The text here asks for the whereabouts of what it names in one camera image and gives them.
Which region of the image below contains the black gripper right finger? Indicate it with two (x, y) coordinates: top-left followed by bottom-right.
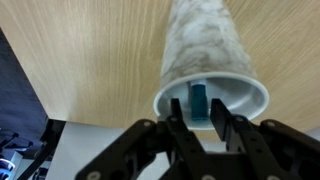
(209, 98), (320, 180)

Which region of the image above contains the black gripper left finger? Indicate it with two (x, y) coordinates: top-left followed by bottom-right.
(74, 98), (204, 180)

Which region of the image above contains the blue-green marker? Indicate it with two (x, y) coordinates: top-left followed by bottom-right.
(189, 79), (210, 122)

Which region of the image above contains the white printed paper cup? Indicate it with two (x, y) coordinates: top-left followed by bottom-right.
(153, 0), (270, 132)

